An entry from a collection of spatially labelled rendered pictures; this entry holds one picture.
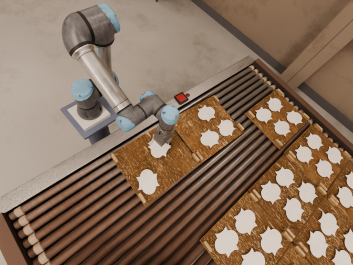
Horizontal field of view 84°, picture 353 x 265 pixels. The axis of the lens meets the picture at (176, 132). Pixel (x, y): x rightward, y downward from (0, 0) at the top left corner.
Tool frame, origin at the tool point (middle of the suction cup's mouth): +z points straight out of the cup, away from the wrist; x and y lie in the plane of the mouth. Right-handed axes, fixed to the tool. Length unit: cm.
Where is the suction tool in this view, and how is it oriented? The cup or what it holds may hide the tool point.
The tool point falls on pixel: (161, 141)
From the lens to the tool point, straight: 110.0
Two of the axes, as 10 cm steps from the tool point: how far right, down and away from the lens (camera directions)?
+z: -1.9, 4.3, 8.8
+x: -7.2, -6.7, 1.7
